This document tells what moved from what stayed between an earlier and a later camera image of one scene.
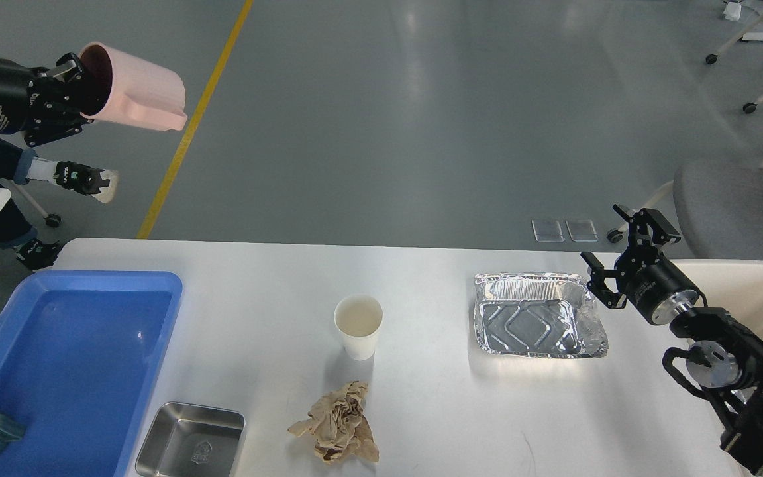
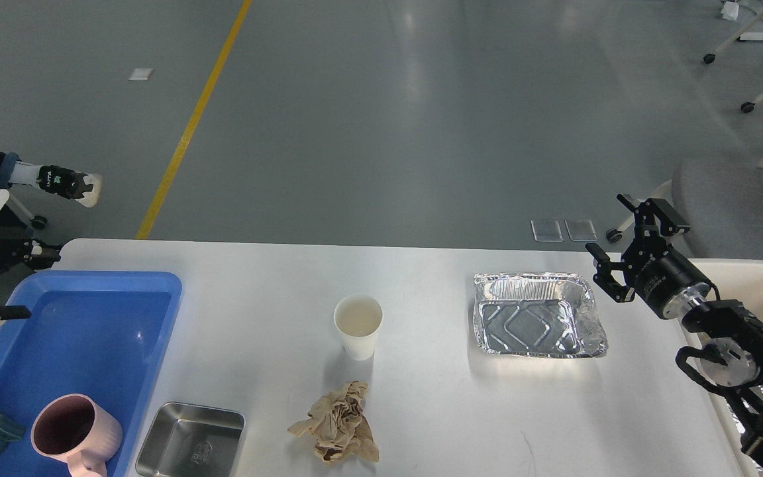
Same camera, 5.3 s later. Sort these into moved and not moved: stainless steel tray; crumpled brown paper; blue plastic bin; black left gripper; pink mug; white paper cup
Moved: black left gripper; pink mug
Not moved: white paper cup; stainless steel tray; blue plastic bin; crumpled brown paper
